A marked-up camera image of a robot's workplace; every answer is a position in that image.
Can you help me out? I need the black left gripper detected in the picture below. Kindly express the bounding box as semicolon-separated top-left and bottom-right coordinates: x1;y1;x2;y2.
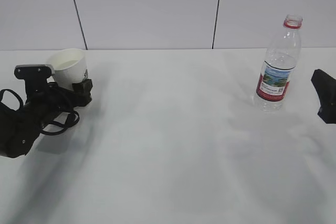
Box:
26;79;93;111

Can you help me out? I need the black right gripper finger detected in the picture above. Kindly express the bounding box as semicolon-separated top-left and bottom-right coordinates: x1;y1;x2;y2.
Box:
311;69;335;124

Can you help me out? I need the white paper cup green logo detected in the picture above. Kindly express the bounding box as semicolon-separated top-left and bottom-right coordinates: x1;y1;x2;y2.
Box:
47;49;88;91

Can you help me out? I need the clear water bottle red label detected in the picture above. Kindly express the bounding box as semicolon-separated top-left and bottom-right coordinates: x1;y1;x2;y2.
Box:
254;15;303;111

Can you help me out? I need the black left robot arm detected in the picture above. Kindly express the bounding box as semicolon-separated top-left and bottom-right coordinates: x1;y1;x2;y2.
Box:
1;79;93;158

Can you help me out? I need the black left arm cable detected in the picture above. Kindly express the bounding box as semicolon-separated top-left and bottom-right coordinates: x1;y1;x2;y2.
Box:
0;82;80;135

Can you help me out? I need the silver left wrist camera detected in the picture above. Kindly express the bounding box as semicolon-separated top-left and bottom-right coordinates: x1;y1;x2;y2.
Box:
14;64;55;97

